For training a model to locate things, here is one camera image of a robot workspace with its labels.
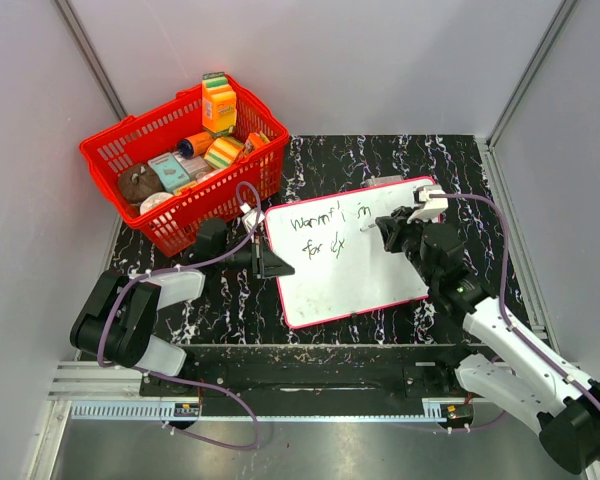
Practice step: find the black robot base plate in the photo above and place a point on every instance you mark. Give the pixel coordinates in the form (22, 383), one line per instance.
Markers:
(294, 378)

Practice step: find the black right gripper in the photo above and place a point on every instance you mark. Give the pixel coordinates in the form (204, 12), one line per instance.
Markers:
(393, 229)

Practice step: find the orange sponge pack upright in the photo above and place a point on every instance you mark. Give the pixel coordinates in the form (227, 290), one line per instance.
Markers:
(219, 116)

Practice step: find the pink framed whiteboard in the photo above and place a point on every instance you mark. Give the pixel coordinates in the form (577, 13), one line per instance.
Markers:
(340, 271)

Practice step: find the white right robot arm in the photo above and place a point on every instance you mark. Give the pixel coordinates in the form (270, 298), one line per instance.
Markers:
(556, 400)

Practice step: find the orange cylindrical can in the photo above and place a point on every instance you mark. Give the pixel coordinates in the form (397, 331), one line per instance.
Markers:
(195, 145)

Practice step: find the white round lid container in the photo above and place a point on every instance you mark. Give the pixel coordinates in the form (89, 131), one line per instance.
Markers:
(154, 201)

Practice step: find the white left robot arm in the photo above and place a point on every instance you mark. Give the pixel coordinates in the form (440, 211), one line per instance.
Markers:
(116, 323)

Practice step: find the orange snack packet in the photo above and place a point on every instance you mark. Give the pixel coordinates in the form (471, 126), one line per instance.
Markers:
(254, 141)

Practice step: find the yellow green sponge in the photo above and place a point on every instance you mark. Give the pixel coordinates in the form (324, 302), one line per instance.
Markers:
(223, 152)

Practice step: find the white eraser block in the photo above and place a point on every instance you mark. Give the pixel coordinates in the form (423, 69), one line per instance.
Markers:
(382, 180)

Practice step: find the red plastic shopping basket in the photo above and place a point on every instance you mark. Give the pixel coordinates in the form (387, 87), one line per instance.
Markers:
(173, 226)

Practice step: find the white slotted cable duct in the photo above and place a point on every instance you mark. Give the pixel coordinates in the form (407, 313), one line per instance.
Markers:
(171, 410)

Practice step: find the brown round bread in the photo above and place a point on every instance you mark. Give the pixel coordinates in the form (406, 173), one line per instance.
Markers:
(138, 183)

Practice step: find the teal small box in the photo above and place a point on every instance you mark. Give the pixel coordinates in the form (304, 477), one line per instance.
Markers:
(170, 172)

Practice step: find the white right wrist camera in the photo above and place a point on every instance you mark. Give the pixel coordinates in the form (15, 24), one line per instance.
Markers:
(430, 201)

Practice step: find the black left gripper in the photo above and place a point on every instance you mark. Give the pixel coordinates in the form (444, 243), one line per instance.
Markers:
(273, 266)

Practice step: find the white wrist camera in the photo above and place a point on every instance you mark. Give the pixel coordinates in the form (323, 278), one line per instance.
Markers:
(251, 218)
(430, 201)

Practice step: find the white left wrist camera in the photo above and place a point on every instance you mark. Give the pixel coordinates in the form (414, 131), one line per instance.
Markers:
(251, 218)

